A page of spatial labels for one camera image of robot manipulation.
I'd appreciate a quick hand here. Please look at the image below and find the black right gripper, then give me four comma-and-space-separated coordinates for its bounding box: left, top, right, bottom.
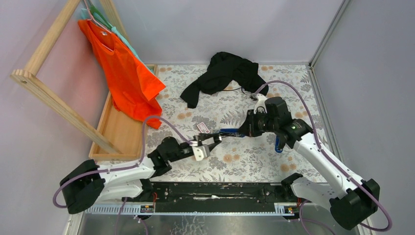
237, 109, 278, 137

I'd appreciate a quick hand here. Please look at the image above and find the blue stapler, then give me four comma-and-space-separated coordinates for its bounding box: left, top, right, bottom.
275, 136, 283, 153
212, 128, 245, 138

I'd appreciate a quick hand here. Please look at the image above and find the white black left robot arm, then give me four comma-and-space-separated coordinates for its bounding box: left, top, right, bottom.
58, 133, 222, 214

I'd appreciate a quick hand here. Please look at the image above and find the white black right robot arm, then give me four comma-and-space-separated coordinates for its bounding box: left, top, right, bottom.
238, 94, 380, 230

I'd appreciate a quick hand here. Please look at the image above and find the floral tablecloth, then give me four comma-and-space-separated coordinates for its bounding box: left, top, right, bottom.
92, 64, 340, 183

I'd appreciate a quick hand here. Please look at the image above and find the black crumpled garment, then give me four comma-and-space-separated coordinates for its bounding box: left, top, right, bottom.
180, 52, 265, 109

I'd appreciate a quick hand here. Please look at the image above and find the wooden tray base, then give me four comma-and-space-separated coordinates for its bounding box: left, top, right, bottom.
89, 64, 160, 161

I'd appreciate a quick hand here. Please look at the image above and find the orange t-shirt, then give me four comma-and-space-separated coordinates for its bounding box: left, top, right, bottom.
78, 20, 165, 121

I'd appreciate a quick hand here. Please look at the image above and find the pink clothes hanger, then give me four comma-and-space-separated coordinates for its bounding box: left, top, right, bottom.
83, 0, 115, 55

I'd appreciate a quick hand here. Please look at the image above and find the teal hanging garment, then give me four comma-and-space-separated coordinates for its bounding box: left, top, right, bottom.
80, 4, 141, 62

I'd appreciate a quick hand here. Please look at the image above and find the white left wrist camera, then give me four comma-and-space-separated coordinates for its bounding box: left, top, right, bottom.
192, 145, 210, 161

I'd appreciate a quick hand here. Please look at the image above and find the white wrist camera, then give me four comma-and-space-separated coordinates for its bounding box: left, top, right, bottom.
254, 93, 267, 114
192, 145, 210, 161

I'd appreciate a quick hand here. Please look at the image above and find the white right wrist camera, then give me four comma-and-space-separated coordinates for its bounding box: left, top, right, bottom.
254, 93, 267, 114

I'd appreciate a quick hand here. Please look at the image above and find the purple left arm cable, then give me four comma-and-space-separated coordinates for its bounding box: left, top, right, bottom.
52, 115, 195, 209

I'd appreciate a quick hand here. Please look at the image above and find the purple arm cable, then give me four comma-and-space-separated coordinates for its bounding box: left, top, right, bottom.
52, 115, 195, 209
251, 80, 393, 235

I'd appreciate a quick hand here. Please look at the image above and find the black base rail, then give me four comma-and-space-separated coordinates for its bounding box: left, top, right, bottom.
127, 182, 300, 213

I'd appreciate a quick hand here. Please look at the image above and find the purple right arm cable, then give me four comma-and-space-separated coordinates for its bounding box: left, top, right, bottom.
251, 80, 393, 235

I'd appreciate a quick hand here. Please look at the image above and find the wooden clothes rack frame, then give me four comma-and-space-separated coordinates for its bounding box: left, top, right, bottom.
9, 0, 130, 156

